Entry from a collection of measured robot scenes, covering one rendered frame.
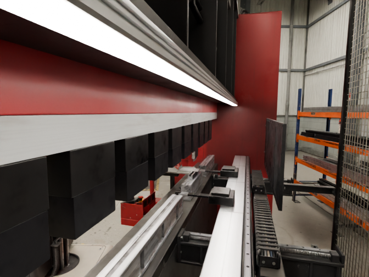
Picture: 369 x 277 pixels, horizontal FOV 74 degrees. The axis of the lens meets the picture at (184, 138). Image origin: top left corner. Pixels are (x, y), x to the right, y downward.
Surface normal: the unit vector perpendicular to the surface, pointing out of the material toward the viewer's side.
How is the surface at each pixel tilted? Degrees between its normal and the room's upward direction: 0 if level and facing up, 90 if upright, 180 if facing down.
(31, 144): 90
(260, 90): 90
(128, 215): 90
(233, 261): 0
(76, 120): 90
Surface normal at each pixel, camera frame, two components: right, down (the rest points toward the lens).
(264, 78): -0.25, 0.11
